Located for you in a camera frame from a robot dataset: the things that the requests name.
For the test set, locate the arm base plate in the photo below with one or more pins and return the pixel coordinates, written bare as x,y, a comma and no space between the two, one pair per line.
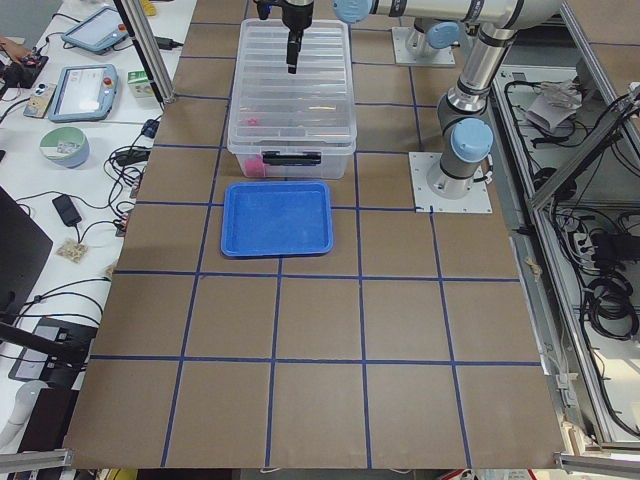
431,48
435,192

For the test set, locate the black monitor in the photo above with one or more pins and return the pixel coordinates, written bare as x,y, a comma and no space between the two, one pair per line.
25,248

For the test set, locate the green white carton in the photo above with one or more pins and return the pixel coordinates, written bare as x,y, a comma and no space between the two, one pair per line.
139,84

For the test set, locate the near teach pendant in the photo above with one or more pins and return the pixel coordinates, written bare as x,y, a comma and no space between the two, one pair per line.
84,93

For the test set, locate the teach pendant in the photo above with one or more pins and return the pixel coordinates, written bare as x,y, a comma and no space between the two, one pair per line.
98,33
84,93

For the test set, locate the aluminium frame post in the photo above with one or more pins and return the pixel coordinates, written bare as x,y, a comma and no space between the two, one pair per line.
140,32

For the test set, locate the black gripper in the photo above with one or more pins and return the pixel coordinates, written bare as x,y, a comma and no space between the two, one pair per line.
295,15

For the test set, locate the clear plastic box lid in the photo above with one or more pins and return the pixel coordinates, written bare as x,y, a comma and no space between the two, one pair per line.
292,85

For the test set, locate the black power adapter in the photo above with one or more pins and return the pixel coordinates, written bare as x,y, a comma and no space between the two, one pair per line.
66,210

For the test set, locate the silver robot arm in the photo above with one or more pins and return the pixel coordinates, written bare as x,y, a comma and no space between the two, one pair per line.
468,139
350,12

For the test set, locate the phone with case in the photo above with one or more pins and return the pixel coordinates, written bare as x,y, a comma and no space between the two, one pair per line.
39,100

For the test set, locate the far teach pendant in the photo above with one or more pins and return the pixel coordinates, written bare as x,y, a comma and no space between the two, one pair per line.
98,33

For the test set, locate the clear plastic storage box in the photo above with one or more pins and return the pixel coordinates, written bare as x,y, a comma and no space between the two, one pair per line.
292,150

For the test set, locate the red block in box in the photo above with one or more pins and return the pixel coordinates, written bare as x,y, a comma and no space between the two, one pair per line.
255,167

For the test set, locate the green ceramic bowl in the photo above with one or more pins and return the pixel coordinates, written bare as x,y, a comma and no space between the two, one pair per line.
66,147

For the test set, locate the blue plastic tray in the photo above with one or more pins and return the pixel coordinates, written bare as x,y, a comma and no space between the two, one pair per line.
277,218

